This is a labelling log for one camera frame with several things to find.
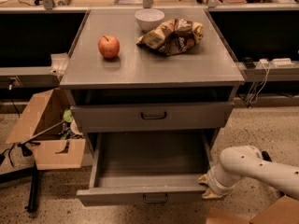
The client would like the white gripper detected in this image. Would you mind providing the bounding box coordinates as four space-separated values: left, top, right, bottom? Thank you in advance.
198 167 235 200

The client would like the grey drawer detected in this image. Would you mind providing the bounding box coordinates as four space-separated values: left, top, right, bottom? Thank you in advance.
71 102 234 133
77 130 212 206

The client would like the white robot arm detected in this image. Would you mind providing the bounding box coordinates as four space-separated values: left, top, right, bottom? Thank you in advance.
198 146 299 200

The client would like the grey top drawer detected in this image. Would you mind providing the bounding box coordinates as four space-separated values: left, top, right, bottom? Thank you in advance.
71 102 234 133

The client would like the grey metal drawer cabinet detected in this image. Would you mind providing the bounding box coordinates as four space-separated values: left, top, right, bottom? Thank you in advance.
60 7 244 143

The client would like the open cardboard box left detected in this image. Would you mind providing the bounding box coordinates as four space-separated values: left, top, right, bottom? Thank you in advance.
6 89 85 170

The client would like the black stand leg right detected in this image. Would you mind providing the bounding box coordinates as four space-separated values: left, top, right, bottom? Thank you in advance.
262 151 272 161

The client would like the cardboard box bottom right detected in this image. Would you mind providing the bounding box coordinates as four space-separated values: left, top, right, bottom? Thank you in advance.
205 196 299 224

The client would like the black small device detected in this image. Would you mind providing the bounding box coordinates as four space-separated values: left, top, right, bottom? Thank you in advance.
243 57 256 69

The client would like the white power strip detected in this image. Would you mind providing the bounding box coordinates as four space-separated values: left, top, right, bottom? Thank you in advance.
271 58 294 67

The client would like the crumpled chip bag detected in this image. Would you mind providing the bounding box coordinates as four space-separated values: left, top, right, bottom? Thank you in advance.
136 18 204 56

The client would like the red apple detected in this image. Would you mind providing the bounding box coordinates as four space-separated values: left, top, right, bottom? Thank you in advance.
98 35 120 59

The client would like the black stand left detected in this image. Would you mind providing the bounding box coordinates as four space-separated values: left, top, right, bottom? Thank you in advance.
0 119 66 213

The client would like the white bowl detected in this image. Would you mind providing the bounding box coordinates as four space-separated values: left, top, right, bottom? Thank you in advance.
135 8 164 32

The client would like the white plastic tray left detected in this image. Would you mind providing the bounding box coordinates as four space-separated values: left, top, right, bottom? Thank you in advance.
48 53 69 76

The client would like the white cables right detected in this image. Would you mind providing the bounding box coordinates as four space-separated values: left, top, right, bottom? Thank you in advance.
247 59 270 105

